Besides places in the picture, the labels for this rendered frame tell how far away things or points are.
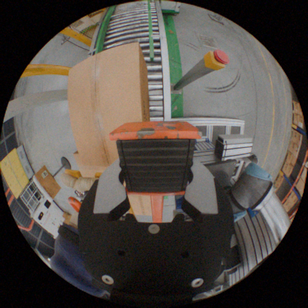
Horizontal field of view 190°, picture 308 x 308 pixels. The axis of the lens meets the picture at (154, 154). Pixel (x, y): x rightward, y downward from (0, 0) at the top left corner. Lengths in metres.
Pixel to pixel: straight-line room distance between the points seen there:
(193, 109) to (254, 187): 1.26
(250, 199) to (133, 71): 0.60
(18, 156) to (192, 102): 8.08
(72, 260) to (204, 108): 1.70
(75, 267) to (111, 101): 0.59
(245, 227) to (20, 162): 8.00
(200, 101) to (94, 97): 1.29
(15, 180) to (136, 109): 7.50
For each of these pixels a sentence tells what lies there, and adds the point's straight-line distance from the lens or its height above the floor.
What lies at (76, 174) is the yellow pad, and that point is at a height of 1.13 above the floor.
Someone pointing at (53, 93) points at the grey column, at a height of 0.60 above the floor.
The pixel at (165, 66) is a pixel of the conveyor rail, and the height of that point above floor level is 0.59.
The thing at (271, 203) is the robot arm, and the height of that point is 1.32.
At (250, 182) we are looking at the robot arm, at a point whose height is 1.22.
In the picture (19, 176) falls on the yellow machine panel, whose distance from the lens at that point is 7.54.
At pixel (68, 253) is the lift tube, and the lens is 0.36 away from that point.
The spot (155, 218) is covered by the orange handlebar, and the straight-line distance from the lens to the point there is 0.23.
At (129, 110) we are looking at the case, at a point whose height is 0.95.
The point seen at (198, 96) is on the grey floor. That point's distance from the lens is 1.46.
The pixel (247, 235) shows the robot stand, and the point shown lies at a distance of 0.61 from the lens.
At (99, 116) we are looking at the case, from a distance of 0.47.
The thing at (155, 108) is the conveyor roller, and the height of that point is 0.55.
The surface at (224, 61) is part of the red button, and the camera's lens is 0.44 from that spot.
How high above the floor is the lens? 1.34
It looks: 62 degrees down
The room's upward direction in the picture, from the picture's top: 176 degrees counter-clockwise
